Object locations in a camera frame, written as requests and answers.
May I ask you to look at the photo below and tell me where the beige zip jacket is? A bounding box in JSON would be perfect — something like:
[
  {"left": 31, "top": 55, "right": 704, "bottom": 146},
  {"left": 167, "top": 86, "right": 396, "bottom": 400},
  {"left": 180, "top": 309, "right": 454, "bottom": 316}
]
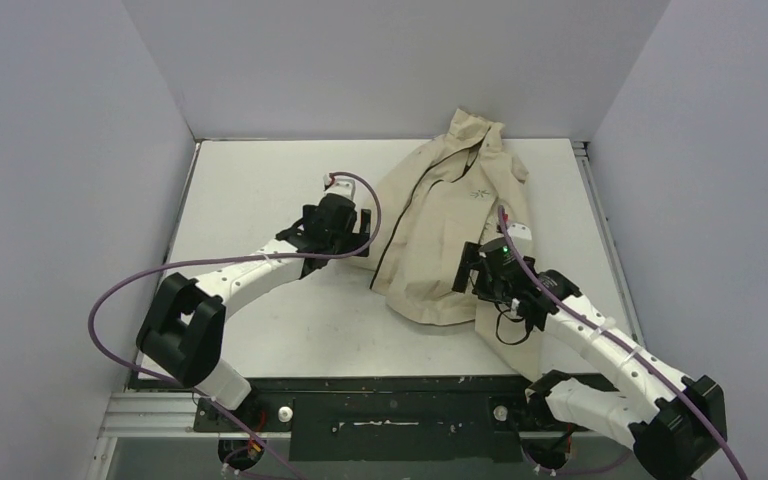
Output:
[{"left": 347, "top": 107, "right": 597, "bottom": 382}]

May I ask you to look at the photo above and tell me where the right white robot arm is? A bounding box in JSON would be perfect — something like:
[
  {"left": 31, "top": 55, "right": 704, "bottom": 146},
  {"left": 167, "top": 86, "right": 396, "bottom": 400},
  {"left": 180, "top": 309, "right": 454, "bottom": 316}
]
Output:
[{"left": 452, "top": 238, "right": 727, "bottom": 479}]

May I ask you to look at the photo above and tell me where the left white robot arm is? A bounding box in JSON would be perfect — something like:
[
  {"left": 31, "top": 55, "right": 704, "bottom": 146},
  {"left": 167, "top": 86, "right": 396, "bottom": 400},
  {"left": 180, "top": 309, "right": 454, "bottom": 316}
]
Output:
[{"left": 136, "top": 193, "right": 372, "bottom": 430}]

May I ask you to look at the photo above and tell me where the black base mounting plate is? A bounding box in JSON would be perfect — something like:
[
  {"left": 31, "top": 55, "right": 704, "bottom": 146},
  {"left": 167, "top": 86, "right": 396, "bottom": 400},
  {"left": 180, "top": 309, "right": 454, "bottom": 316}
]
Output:
[{"left": 185, "top": 374, "right": 591, "bottom": 464}]

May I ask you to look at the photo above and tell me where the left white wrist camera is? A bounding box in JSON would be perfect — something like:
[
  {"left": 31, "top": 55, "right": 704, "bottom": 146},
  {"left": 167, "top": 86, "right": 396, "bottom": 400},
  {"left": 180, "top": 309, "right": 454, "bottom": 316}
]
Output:
[{"left": 323, "top": 174, "right": 356, "bottom": 201}]

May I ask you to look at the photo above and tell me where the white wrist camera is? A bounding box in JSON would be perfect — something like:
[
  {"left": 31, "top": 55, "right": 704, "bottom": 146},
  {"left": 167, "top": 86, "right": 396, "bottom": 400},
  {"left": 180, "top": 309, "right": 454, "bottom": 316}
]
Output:
[
  {"left": 506, "top": 223, "right": 534, "bottom": 252},
  {"left": 323, "top": 174, "right": 356, "bottom": 201}
]

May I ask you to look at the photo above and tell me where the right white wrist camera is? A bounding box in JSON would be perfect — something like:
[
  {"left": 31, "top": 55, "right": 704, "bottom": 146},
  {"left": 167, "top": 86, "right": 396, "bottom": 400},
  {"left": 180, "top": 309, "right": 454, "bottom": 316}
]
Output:
[{"left": 506, "top": 223, "right": 534, "bottom": 252}]

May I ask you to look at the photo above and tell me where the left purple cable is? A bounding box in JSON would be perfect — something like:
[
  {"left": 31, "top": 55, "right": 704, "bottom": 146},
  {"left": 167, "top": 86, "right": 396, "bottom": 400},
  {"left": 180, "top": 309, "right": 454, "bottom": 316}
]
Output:
[{"left": 87, "top": 170, "right": 383, "bottom": 480}]

